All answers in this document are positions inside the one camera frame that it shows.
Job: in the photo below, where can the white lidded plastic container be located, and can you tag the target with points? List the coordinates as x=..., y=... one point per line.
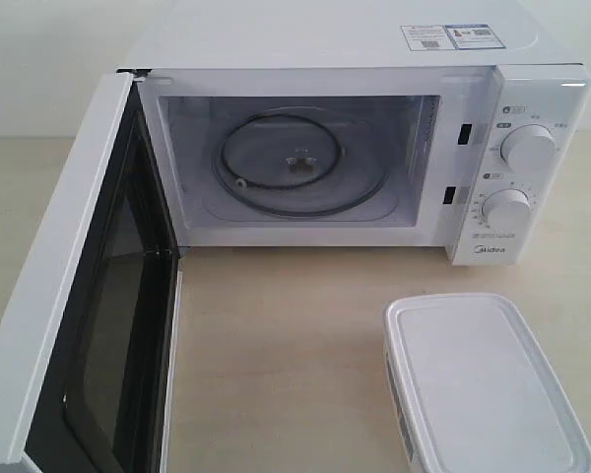
x=474, y=392

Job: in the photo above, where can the white microwave door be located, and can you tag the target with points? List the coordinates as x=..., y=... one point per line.
x=88, y=335

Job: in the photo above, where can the white microwave oven body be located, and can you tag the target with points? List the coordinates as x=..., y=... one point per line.
x=440, y=116

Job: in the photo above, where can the glass turntable plate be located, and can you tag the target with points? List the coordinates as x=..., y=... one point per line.
x=300, y=162

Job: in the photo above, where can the lower white timer knob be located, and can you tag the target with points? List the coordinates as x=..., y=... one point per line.
x=507, y=210

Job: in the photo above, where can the upper white power knob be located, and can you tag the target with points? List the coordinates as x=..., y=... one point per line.
x=528, y=149

